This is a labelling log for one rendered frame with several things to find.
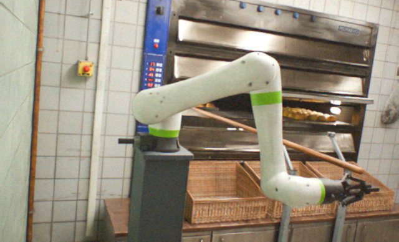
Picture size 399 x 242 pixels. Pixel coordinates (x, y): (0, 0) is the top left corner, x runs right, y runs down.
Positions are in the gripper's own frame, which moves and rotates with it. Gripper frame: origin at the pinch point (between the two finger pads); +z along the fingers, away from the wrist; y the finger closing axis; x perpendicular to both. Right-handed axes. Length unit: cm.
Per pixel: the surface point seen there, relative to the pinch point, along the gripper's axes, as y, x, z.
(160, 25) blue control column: -63, -147, -47
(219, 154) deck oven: 28, -149, 10
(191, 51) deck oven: -49, -150, -22
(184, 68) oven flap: -36, -149, -26
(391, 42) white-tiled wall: -80, -147, 171
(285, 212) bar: 50, -89, 33
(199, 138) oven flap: 15, -149, -8
